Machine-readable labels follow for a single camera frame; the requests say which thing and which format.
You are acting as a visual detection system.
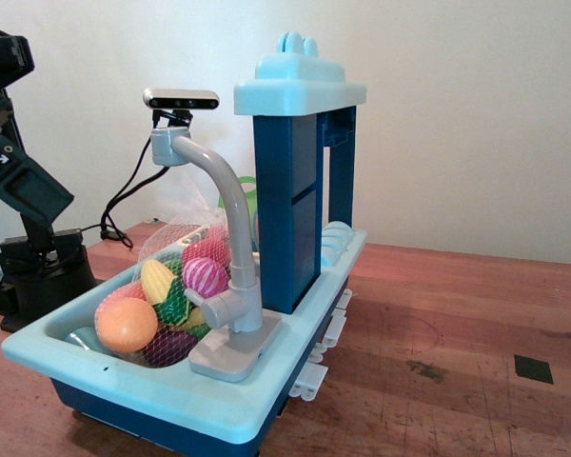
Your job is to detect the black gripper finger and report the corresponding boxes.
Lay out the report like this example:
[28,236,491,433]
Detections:
[0,135,74,224]

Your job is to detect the black camera cable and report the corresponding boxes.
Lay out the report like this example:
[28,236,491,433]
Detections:
[80,109,172,249]

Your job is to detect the grey depth camera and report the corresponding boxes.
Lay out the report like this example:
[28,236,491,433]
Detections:
[143,88,220,127]

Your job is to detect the mesh bag of toy fruit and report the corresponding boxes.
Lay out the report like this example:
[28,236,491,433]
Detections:
[94,183,231,368]

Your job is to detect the grey toy faucet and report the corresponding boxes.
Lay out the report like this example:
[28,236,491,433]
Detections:
[150,127,282,383]

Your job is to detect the light blue toy sink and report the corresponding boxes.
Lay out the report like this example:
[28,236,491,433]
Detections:
[2,229,366,456]

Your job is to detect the black tape square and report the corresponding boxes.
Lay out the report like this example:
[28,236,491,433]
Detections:
[514,354,554,385]

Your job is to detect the green plastic toy piece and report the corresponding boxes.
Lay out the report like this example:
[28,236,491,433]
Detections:
[239,176,259,251]

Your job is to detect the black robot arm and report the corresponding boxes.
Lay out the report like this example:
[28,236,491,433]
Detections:
[0,30,96,332]

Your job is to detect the blue toy dish rack tower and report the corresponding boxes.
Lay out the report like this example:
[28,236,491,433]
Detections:
[234,31,367,314]

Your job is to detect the light blue toy plates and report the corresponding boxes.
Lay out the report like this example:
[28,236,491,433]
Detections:
[321,221,353,268]

